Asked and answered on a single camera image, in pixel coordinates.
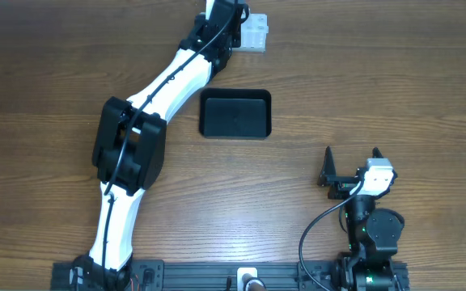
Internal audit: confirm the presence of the black cable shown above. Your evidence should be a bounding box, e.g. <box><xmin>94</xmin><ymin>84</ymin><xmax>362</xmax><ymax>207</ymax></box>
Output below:
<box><xmin>103</xmin><ymin>0</ymin><xmax>240</xmax><ymax>197</ymax></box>
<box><xmin>299</xmin><ymin>179</ymin><xmax>366</xmax><ymax>291</ymax></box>

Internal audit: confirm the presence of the mounting rail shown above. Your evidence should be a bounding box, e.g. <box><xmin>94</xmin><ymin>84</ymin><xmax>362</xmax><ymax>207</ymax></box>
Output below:
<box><xmin>50</xmin><ymin>259</ymin><xmax>410</xmax><ymax>291</ymax></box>

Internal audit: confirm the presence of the white test tube rack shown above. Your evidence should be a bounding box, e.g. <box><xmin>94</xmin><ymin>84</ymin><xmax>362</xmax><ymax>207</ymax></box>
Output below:
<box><xmin>232</xmin><ymin>13</ymin><xmax>269</xmax><ymax>53</ymax></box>

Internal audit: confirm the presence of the black tray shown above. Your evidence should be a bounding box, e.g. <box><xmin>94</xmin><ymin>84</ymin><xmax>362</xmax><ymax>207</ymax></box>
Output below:
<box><xmin>198</xmin><ymin>87</ymin><xmax>273</xmax><ymax>141</ymax></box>

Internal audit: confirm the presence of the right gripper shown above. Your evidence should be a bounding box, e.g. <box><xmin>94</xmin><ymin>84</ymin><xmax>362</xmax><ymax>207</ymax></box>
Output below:
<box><xmin>317</xmin><ymin>145</ymin><xmax>384</xmax><ymax>200</ymax></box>

